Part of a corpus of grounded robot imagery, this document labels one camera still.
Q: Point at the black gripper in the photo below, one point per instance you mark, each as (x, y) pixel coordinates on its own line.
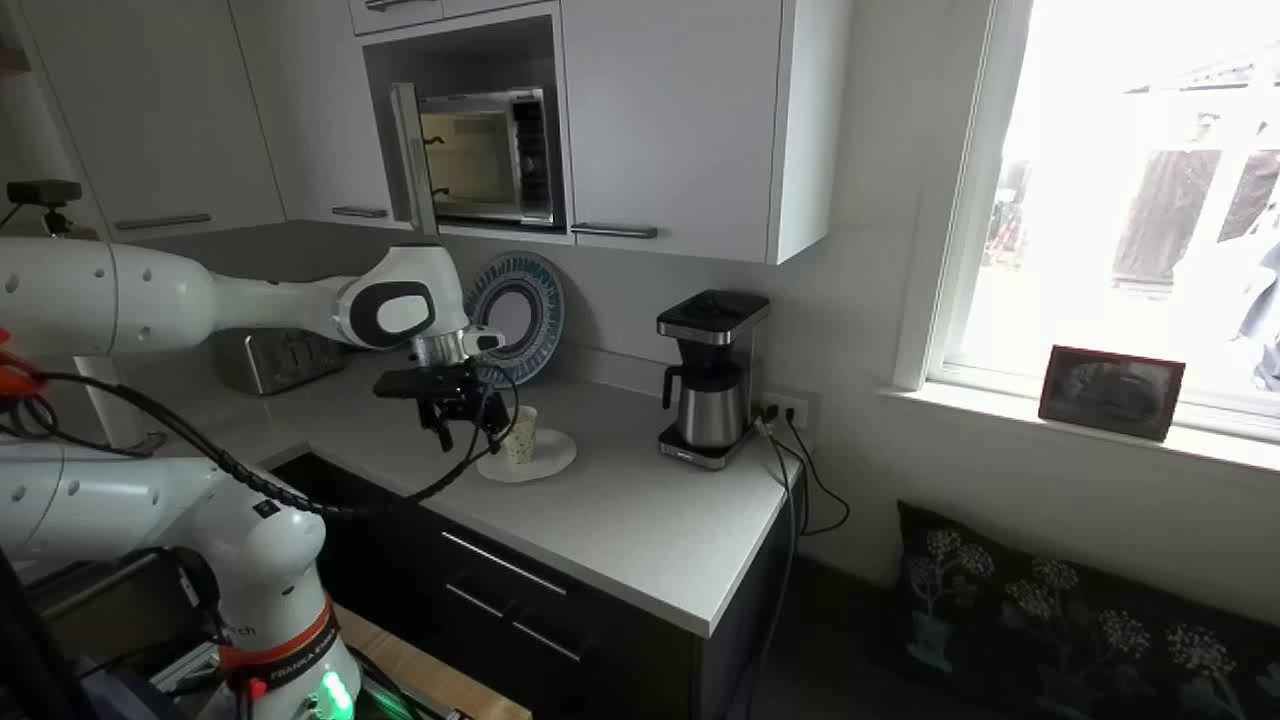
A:
(468, 391)

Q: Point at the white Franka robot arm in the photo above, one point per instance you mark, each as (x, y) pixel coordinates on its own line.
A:
(120, 292)

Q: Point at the stainless steel microwave body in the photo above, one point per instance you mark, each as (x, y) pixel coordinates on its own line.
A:
(494, 163)

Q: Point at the white speckled cup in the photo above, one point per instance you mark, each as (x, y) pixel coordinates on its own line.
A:
(524, 438)

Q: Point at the white saucer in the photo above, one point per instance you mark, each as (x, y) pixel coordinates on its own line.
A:
(546, 461)

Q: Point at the blue patterned decorative plate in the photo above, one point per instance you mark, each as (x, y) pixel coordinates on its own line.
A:
(522, 322)

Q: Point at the shiny metal toaster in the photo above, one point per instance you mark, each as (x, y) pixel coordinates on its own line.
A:
(274, 362)

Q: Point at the steel and black coffee maker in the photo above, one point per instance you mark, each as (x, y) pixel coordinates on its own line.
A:
(704, 387)

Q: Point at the wooden board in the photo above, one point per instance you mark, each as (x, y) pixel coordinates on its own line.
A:
(424, 674)

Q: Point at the black lower kitchen cabinet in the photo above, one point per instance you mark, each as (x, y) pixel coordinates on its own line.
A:
(627, 655)

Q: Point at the dark floral cushion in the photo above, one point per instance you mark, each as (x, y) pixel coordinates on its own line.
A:
(1065, 627)

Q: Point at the dark framed picture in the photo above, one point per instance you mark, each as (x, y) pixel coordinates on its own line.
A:
(1111, 392)

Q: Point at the white framed window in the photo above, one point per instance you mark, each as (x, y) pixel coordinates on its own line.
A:
(1132, 201)

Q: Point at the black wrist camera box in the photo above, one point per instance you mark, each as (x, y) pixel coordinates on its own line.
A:
(402, 381)

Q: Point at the white wall outlet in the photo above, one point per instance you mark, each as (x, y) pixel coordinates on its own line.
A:
(784, 405)

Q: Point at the black camera on stand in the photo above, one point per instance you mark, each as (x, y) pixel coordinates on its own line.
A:
(43, 198)

